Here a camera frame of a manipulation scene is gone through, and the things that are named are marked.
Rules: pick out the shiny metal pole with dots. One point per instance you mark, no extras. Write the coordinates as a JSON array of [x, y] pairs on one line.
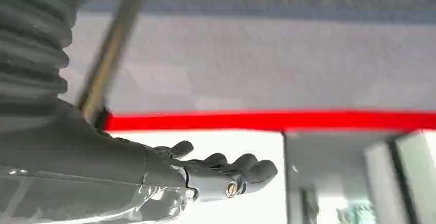
[[109, 52]]

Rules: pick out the black edge strip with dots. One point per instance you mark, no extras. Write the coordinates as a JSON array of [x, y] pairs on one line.
[[402, 181]]

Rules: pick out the ribbed grey right arm sleeve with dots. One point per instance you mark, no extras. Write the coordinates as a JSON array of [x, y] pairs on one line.
[[30, 38]]

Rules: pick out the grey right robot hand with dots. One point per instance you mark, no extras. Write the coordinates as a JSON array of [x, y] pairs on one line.
[[75, 161]]

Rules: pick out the red stripe tape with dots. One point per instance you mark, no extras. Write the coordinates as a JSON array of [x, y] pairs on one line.
[[272, 121]]

